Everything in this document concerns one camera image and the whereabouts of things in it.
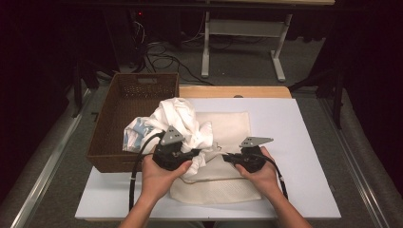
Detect black floor cables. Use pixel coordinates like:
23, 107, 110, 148
129, 18, 215, 86

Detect cream drawstring laundry bag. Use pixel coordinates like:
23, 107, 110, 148
169, 110, 262, 205

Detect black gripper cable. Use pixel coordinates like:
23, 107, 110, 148
253, 153, 289, 201
127, 131, 165, 212

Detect white-framed desk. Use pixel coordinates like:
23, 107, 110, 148
196, 0, 336, 83

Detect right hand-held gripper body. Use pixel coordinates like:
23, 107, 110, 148
236, 136, 275, 174

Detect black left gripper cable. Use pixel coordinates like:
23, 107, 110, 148
127, 131, 165, 212

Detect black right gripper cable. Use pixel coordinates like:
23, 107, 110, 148
253, 153, 289, 201

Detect black metal stand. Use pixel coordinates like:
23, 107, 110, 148
288, 67, 346, 130
71, 60, 112, 119

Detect person's left hand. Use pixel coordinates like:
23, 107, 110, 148
141, 154, 194, 203

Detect brown woven basket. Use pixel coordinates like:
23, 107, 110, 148
86, 71, 181, 174

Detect aluminium floor rail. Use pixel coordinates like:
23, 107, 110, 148
319, 98, 391, 228
10, 88, 93, 228

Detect white garment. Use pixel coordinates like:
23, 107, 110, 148
123, 97, 214, 182

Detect person's right hand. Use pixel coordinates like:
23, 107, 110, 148
235, 145, 283, 199

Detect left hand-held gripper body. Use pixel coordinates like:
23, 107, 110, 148
152, 125, 195, 172

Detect dark equipment box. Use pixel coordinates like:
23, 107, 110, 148
104, 9, 150, 72

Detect white board mat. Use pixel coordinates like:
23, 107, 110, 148
74, 97, 342, 221

